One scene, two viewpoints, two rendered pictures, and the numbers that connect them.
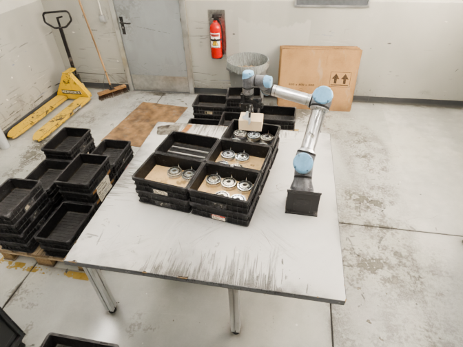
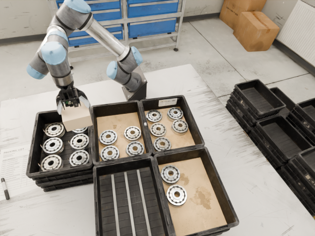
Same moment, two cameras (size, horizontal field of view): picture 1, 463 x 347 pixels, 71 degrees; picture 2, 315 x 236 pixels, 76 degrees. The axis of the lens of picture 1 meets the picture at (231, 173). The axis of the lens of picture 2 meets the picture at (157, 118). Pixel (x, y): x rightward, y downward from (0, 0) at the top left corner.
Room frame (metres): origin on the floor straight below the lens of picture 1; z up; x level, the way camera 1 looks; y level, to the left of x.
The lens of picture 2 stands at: (2.09, 0.58, 1.86)
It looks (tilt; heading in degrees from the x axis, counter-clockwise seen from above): 51 degrees down; 231
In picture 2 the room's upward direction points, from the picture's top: 6 degrees clockwise
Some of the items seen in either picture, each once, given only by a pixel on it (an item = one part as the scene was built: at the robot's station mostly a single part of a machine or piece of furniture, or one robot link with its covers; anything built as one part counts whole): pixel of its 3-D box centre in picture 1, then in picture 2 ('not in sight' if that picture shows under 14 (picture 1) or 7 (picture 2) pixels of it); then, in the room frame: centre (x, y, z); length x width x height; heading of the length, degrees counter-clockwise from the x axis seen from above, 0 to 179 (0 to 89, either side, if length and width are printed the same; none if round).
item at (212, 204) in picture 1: (225, 187); (168, 127); (1.56, 0.04, 0.87); 0.40 x 0.30 x 0.11; 70
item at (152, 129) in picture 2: (229, 182); (158, 129); (1.63, 0.02, 0.86); 0.10 x 0.10 x 0.01
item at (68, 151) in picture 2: (251, 138); (65, 142); (2.13, -0.16, 0.87); 0.40 x 0.30 x 0.11; 70
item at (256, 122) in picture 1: (251, 121); (76, 111); (2.02, -0.15, 1.08); 0.16 x 0.12 x 0.07; 78
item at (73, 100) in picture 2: (247, 101); (68, 92); (2.02, -0.13, 1.24); 0.09 x 0.08 x 0.12; 78
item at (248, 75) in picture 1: (248, 79); (56, 59); (2.02, -0.13, 1.40); 0.09 x 0.08 x 0.11; 70
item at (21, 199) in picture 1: (21, 215); not in sight; (1.88, 1.73, 0.37); 0.40 x 0.30 x 0.45; 169
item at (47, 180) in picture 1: (52, 187); not in sight; (2.27, 1.65, 0.31); 0.40 x 0.30 x 0.34; 168
